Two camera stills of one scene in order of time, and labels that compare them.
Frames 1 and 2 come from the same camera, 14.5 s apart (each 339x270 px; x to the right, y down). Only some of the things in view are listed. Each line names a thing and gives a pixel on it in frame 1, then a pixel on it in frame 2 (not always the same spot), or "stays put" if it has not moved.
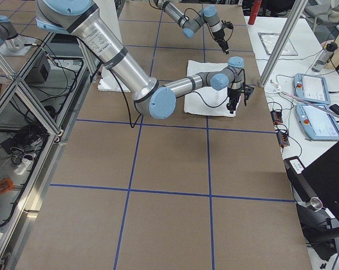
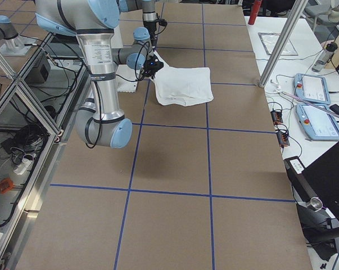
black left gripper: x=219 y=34 -> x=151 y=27
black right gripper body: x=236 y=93 -> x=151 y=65
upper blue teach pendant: x=312 y=89 stays put
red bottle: x=256 y=8 stays put
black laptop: x=329 y=177 stays put
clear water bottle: x=325 y=57 stays put
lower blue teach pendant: x=318 y=123 stays put
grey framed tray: x=270 y=40 stays put
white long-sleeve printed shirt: x=195 y=66 -> x=184 y=86
